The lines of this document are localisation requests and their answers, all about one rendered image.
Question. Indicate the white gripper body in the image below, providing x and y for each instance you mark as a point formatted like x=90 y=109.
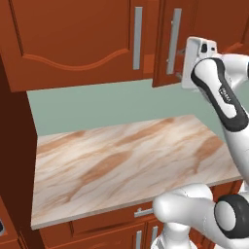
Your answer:
x=187 y=73

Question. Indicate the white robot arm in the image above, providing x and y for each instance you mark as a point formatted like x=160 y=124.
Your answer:
x=233 y=152

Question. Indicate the red-brown base cabinet door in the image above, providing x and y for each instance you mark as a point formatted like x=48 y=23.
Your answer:
x=152 y=233
x=97 y=238

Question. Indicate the tall dark brown cabinet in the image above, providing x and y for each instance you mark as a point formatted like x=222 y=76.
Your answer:
x=16 y=146

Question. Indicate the red-brown drawer front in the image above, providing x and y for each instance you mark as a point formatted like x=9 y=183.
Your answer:
x=107 y=222
x=223 y=191

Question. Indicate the open red-brown wall cabinet door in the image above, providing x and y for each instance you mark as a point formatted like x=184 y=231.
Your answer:
x=161 y=42

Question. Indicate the red-brown wall cabinet carcass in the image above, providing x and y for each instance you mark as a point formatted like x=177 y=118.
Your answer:
x=149 y=64

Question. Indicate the closed red-brown wall cabinet door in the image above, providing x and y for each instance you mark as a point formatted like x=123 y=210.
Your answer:
x=71 y=35

